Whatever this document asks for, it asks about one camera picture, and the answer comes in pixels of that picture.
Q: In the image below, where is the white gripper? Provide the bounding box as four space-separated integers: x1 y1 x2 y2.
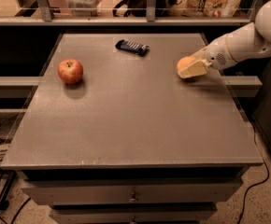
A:
178 35 235 78

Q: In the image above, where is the orange fruit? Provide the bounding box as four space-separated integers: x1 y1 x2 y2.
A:
177 56 194 71

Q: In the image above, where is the black bag on shelf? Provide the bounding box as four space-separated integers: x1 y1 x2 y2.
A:
112 0 183 17

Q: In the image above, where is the black cables left floor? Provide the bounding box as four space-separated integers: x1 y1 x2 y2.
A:
0 114 32 224

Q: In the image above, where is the grey metal railing shelf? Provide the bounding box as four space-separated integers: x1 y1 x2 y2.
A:
0 0 270 27

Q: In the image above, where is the black cable right floor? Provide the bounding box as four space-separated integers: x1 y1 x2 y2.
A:
236 121 271 224

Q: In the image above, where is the drawer with knob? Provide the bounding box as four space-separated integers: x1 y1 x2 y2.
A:
50 203 217 224
21 178 242 205

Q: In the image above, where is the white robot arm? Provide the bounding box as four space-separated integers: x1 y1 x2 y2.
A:
177 1 271 78

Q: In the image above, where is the lower drawer with knob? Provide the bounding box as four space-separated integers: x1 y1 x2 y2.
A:
50 203 217 224

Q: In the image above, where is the upper drawer with knob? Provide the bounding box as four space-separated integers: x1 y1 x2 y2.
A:
21 178 242 205

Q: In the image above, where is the grey drawer cabinet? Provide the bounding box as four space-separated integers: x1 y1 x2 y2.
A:
0 32 264 224

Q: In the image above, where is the clear plastic container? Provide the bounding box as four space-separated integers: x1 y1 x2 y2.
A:
66 0 101 17

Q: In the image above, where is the dark blue snack bar wrapper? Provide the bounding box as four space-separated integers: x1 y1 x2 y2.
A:
115 39 150 56

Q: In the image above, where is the red apple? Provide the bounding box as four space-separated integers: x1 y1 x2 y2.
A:
57 59 83 84

